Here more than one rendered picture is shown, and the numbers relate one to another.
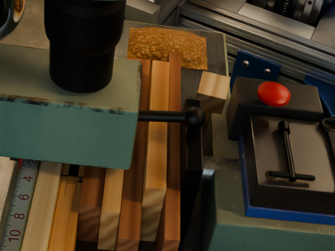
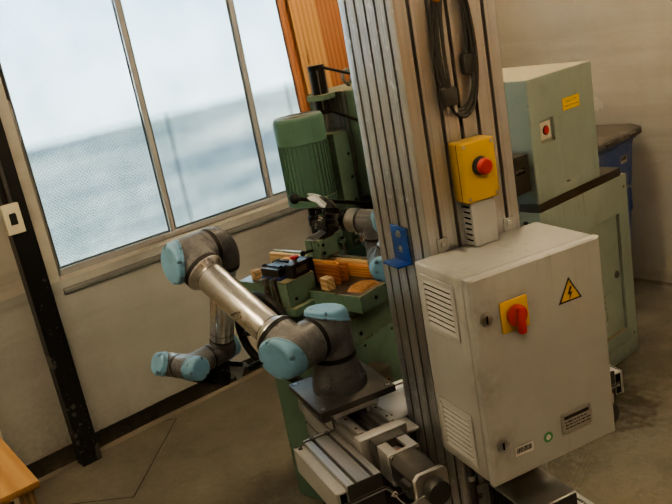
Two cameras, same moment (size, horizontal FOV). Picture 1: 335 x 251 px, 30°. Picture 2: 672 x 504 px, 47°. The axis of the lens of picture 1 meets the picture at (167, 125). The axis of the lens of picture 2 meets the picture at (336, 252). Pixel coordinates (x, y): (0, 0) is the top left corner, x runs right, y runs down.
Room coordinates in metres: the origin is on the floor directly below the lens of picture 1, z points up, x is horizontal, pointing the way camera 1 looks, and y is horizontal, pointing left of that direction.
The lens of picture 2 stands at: (2.52, -1.58, 1.76)
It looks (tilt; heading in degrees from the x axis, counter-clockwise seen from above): 16 degrees down; 141
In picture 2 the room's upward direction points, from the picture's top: 11 degrees counter-clockwise
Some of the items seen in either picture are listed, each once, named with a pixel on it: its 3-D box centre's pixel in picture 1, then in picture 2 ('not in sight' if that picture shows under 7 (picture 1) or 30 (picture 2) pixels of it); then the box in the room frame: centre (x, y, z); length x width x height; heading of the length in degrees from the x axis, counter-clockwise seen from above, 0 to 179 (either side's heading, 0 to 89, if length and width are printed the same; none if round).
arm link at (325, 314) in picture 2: not in sight; (327, 329); (0.97, -0.41, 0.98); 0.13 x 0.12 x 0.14; 96
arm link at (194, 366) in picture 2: not in sight; (194, 365); (0.49, -0.57, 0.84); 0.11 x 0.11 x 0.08; 6
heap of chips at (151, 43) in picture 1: (168, 42); (362, 284); (0.64, 0.02, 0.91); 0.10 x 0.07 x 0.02; 97
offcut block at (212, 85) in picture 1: (210, 98); (327, 283); (0.54, -0.04, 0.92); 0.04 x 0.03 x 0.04; 176
